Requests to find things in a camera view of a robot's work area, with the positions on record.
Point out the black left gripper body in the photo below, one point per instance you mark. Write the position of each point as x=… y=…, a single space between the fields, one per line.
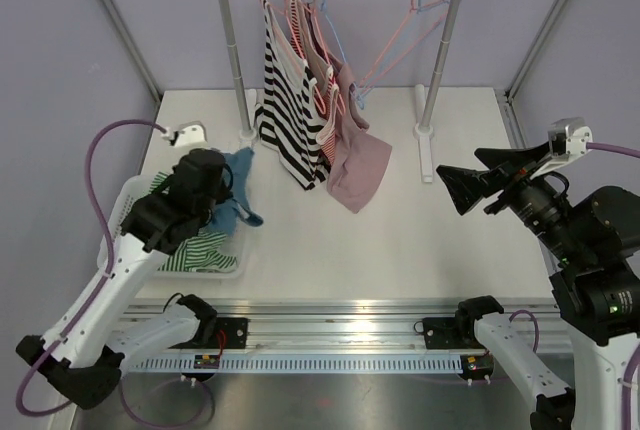
x=207 y=210

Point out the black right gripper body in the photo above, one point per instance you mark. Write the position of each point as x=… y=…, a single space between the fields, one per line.
x=538 y=201

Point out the green striped tank top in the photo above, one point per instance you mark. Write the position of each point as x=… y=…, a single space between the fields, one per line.
x=208 y=251

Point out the blue tank top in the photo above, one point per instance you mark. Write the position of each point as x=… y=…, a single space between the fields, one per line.
x=237 y=208

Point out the mauve pink tank top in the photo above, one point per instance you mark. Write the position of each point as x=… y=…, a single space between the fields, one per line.
x=361 y=158

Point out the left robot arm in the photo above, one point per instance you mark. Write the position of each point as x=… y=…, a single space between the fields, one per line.
x=82 y=356

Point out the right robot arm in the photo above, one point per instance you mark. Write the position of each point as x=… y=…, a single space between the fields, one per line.
x=594 y=287

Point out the black white striped tank top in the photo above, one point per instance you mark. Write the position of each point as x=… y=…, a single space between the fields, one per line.
x=287 y=121

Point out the red striped tank top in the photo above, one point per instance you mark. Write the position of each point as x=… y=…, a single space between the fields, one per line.
x=326 y=137

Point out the white plastic basket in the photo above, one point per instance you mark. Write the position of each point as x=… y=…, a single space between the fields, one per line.
x=138 y=187

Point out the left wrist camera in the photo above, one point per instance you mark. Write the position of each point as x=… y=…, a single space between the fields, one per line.
x=186 y=136

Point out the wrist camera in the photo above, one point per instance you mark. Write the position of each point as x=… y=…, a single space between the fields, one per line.
x=567 y=141
x=186 y=136

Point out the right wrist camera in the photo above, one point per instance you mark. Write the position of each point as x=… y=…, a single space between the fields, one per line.
x=567 y=141

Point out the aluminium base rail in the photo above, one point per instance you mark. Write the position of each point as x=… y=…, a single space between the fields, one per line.
x=350 y=326

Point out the white slotted cable duct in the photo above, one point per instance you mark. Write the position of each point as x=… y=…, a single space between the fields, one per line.
x=236 y=363

